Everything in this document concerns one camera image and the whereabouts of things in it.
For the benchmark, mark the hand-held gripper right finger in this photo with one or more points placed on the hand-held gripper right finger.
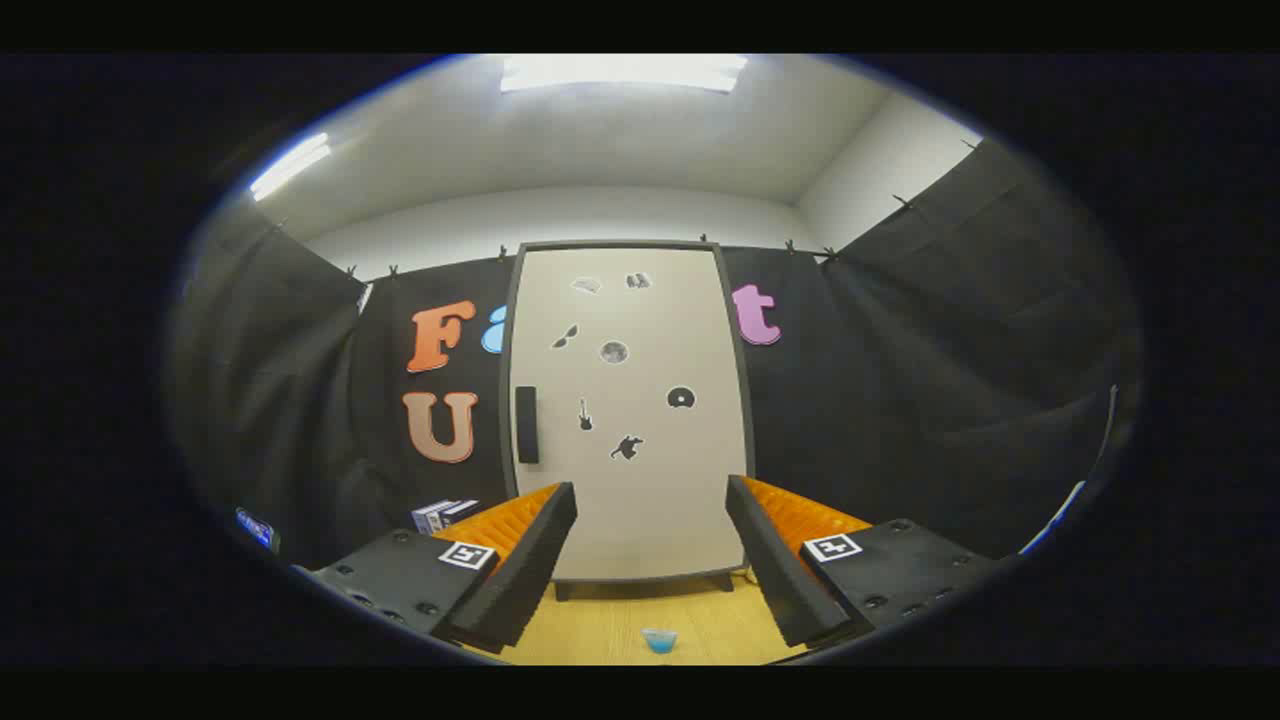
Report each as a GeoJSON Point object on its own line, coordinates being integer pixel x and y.
{"type": "Point", "coordinates": [775, 560]}

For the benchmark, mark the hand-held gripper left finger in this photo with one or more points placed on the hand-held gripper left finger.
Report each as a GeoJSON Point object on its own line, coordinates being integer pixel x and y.
{"type": "Point", "coordinates": [520, 570]}

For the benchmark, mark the white blue tube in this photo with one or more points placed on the white blue tube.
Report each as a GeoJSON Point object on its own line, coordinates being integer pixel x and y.
{"type": "Point", "coordinates": [660, 642]}

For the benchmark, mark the grey cabinet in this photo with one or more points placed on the grey cabinet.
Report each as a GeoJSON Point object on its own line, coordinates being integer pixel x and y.
{"type": "Point", "coordinates": [505, 400]}

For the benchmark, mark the black backdrop cloth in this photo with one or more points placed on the black backdrop cloth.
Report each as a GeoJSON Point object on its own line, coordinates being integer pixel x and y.
{"type": "Point", "coordinates": [900, 400]}

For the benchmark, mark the blue screen phone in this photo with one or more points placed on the blue screen phone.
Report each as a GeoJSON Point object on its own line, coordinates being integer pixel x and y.
{"type": "Point", "coordinates": [256, 528]}

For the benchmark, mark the white blue packet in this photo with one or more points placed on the white blue packet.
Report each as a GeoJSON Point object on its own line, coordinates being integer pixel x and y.
{"type": "Point", "coordinates": [1055, 515]}

